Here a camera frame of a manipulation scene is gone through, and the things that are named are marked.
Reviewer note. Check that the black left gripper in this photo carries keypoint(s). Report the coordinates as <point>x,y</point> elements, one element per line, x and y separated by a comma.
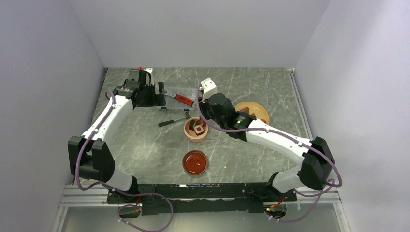
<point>157,100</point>

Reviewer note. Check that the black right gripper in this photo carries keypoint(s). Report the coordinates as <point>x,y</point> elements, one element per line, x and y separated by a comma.
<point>203,106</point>

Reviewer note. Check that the brown meat piece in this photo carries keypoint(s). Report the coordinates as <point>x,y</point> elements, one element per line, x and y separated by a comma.
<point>245,110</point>

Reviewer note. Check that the black sushi roll piece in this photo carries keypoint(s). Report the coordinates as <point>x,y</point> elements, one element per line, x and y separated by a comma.
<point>192,124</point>

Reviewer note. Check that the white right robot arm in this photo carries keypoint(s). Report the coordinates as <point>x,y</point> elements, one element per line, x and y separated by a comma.
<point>313,157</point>

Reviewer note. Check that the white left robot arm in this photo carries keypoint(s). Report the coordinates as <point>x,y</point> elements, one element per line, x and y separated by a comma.
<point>91,161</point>

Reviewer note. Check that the round pink lunch box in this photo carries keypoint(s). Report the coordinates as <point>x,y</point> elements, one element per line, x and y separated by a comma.
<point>191,134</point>

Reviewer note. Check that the clear plastic screw box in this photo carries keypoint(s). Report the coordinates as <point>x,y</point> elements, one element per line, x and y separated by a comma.
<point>171,103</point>

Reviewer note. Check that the red round lunch box lid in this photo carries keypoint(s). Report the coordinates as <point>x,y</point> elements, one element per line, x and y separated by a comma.
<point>195,162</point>

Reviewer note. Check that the tan round plate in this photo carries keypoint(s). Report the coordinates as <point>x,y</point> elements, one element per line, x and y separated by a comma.
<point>254,109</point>

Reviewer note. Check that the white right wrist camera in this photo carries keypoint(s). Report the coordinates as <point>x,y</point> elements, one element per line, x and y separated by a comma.
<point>207,88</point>

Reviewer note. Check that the red handled adjustable wrench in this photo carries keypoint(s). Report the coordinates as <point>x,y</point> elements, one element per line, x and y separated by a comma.
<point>183,99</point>

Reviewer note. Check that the small black handled hammer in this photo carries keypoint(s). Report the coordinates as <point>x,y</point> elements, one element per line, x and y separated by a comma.
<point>186,116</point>

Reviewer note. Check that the aluminium rail on right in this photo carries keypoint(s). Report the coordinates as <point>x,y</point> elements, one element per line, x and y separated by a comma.
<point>300,103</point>

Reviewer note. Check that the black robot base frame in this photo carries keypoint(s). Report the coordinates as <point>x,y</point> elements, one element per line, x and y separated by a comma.
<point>211,197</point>

